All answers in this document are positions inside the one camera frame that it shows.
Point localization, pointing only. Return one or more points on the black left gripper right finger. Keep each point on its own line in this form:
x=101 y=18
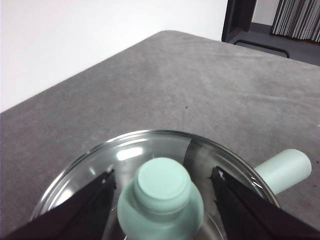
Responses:
x=245 y=212

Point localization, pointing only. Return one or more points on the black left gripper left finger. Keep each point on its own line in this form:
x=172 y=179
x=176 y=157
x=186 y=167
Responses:
x=75 y=212

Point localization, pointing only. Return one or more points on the glass lid with green knob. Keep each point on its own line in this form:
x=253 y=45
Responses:
x=160 y=180

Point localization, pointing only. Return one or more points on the black bent metal bar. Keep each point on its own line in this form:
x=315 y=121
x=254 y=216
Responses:
x=265 y=47

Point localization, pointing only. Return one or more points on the black metal stand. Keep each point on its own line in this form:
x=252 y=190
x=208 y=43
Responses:
x=237 y=17

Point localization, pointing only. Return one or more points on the grey striped curtain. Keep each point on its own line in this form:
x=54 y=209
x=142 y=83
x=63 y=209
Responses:
x=297 y=17

